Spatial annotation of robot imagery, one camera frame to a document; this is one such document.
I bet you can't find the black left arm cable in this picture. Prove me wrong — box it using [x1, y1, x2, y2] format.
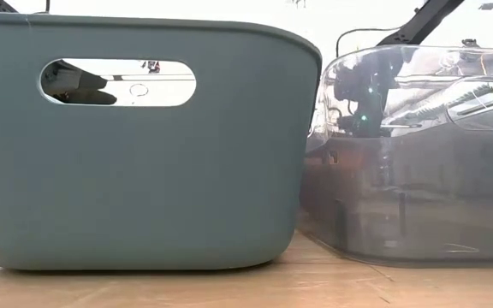
[31, 0, 52, 15]

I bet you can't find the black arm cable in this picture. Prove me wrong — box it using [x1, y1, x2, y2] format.
[31, 0, 52, 15]
[335, 27, 402, 59]

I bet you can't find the smoky transparent plastic bin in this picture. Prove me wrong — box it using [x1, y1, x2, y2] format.
[298, 44, 493, 270]

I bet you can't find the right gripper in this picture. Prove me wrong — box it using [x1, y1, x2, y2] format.
[332, 54, 407, 139]

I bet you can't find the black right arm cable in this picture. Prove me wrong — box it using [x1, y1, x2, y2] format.
[335, 27, 402, 59]

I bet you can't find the teal plastic bin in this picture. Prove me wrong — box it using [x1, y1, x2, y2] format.
[0, 11, 324, 272]

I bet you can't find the orange plastic bin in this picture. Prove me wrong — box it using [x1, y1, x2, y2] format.
[300, 137, 401, 189]

